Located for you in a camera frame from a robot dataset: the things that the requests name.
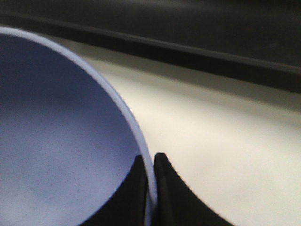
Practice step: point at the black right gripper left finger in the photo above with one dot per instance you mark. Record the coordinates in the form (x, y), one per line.
(126, 207)

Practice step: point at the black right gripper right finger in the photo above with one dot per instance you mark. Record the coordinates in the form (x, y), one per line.
(177, 204)

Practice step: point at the light blue ceramic bowl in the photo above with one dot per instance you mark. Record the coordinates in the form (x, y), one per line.
(67, 139)

